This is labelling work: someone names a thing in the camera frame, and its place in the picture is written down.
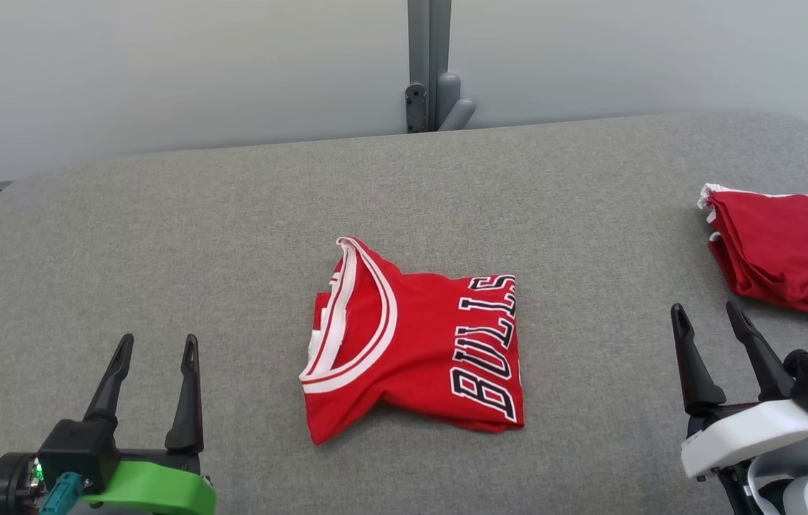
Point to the dark grey bracket plate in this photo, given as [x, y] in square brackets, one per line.
[416, 107]

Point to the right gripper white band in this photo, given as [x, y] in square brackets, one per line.
[754, 433]

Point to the red white Bulls jersey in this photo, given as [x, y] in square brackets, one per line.
[418, 336]

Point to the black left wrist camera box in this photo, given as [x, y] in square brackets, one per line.
[78, 443]

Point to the grey vertical wall post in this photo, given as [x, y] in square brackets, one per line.
[429, 36]

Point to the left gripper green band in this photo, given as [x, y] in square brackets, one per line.
[153, 490]

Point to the red shorts white trim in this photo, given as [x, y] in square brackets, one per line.
[783, 243]

